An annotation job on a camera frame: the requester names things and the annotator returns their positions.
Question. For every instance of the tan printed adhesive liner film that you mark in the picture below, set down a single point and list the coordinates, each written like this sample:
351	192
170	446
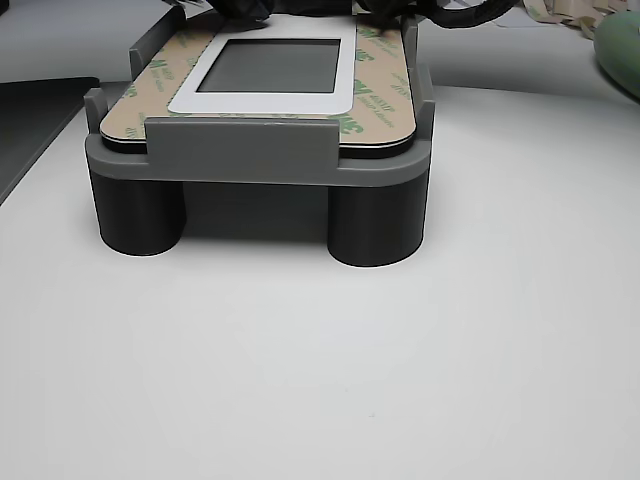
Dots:
385	90

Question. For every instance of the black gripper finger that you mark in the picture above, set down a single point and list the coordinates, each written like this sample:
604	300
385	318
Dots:
240	9

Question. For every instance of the white bezel display panel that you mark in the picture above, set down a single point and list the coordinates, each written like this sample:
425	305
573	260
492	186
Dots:
260	102

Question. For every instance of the dark grey flat tray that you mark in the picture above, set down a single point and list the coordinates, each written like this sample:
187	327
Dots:
35	125

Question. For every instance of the pile of peeled film strips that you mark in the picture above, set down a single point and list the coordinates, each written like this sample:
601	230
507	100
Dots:
537	10

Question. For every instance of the green rounded object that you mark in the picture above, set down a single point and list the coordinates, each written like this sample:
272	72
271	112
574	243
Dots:
620	50

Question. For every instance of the grey plastic fixture holder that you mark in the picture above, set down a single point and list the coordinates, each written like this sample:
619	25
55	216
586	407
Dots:
240	150

